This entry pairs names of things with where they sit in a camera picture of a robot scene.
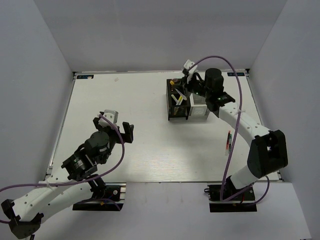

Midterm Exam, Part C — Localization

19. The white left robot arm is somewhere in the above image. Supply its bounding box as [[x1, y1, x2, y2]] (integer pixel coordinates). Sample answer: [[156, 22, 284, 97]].
[[1, 112, 134, 240]]

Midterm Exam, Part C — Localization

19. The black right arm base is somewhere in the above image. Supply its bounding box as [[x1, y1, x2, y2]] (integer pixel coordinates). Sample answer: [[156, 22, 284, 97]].
[[204, 184, 257, 213]]

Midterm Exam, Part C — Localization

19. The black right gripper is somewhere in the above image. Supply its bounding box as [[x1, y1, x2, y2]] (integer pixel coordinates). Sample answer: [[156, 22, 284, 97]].
[[173, 72, 212, 99]]

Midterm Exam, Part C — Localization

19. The clear tube of markers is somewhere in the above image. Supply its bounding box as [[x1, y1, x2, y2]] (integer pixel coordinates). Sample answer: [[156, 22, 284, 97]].
[[172, 78, 180, 85]]

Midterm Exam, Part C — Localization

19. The pale yellow capped marker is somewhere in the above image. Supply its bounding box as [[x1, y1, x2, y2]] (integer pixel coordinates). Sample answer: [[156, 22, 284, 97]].
[[171, 94, 180, 106]]

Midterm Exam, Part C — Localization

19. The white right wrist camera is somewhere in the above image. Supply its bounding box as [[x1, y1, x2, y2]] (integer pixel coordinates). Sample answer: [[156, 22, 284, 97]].
[[182, 59, 198, 82]]

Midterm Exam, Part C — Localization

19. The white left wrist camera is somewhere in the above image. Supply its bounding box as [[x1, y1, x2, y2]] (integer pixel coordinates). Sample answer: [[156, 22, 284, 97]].
[[98, 109, 119, 127]]

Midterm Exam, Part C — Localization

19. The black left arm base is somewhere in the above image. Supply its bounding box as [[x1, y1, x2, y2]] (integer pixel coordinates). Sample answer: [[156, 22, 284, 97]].
[[72, 183, 126, 212]]

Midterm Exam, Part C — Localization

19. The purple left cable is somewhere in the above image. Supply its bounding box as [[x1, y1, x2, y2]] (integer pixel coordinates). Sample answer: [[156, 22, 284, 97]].
[[0, 114, 126, 223]]

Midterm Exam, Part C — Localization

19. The black slotted organizer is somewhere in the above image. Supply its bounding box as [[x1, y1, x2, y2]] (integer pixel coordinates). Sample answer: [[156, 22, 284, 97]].
[[166, 79, 191, 120]]

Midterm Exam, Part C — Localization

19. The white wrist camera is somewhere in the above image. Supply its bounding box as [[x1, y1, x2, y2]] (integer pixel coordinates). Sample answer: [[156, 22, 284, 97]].
[[182, 59, 198, 82], [98, 109, 119, 127]]

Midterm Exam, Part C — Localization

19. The dark logo sticker right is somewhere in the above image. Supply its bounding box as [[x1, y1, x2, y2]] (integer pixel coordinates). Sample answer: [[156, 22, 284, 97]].
[[227, 72, 246, 77]]

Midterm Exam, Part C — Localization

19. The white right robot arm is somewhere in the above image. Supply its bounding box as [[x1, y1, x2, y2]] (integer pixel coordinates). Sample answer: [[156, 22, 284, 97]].
[[182, 68, 288, 200]]

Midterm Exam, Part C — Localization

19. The green capped marker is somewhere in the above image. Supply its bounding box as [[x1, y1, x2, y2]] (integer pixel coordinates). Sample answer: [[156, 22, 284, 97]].
[[226, 133, 232, 155]]

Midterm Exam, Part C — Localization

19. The orange capped marker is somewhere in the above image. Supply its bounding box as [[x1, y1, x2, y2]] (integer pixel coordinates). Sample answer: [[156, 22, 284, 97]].
[[225, 130, 232, 156]]

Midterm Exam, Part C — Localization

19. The dark logo sticker left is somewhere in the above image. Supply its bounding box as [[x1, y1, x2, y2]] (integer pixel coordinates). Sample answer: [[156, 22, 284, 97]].
[[76, 74, 94, 80]]

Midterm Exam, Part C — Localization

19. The dark logo sticker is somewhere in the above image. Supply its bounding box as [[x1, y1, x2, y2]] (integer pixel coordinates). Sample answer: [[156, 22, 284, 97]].
[[227, 72, 246, 77], [76, 74, 94, 80]]

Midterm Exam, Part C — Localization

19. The white slotted organizer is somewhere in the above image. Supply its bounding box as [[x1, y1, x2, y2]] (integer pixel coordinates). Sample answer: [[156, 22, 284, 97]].
[[189, 93, 210, 120]]

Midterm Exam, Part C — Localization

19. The yellow capped marker horizontal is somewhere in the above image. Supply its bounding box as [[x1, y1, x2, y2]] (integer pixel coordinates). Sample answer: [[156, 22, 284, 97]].
[[176, 96, 184, 106]]

